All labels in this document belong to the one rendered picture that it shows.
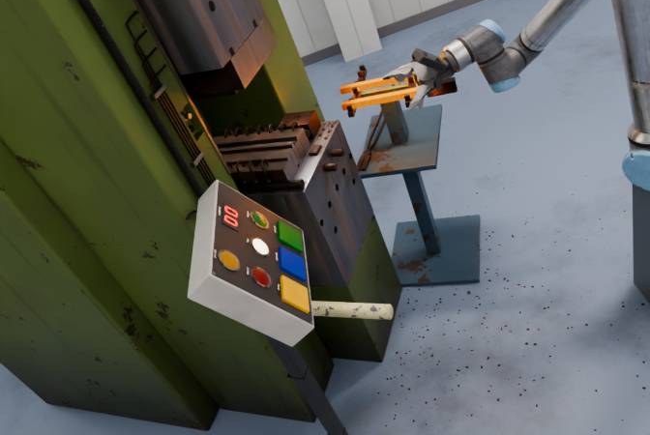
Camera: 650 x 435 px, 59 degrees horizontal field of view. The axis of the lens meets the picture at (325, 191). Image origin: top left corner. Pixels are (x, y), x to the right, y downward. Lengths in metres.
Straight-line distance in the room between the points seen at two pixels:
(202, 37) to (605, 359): 1.70
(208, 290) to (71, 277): 0.80
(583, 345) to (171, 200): 1.54
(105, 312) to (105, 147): 0.68
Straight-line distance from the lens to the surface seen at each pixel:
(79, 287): 1.97
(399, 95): 2.03
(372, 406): 2.32
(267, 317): 1.28
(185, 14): 1.53
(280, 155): 1.83
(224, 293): 1.22
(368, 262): 2.22
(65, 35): 1.40
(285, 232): 1.47
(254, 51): 1.71
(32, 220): 1.84
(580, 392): 2.24
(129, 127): 1.48
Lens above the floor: 1.93
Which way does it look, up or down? 36 degrees down
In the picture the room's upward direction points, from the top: 23 degrees counter-clockwise
